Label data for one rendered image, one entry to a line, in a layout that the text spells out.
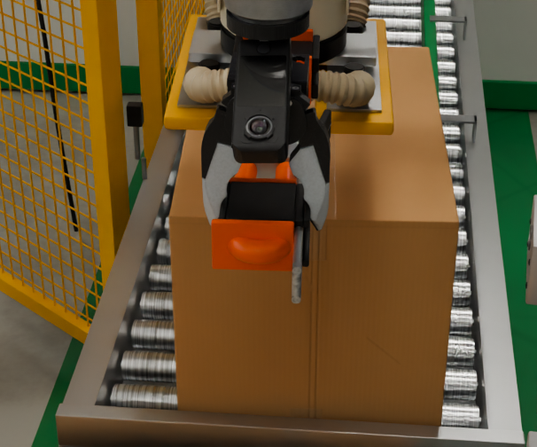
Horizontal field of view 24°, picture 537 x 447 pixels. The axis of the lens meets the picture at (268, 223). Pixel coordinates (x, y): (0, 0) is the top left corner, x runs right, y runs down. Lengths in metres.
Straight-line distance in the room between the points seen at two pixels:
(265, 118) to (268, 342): 0.87
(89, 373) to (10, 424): 0.88
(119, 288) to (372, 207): 0.63
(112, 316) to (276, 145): 1.19
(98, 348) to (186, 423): 0.26
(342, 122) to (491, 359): 0.64
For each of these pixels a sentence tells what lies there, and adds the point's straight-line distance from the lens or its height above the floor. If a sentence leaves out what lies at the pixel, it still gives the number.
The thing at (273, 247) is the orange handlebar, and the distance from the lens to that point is 1.14.
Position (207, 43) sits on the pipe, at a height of 1.17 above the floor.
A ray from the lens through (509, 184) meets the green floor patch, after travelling 3.85.
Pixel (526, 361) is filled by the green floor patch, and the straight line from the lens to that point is 3.13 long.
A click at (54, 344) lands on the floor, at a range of 3.17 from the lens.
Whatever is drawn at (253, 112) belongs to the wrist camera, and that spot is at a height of 1.39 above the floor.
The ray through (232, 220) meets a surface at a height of 1.27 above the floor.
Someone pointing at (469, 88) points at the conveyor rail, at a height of 0.59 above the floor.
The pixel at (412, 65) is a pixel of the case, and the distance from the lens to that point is 2.24.
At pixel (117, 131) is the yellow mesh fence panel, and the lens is 2.59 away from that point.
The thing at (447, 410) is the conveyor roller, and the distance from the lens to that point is 2.09.
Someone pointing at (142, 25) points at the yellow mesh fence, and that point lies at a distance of 2.99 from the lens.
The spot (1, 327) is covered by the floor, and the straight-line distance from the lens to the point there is 3.25.
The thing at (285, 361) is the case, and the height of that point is 0.70.
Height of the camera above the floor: 1.86
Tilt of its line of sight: 31 degrees down
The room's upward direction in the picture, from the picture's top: straight up
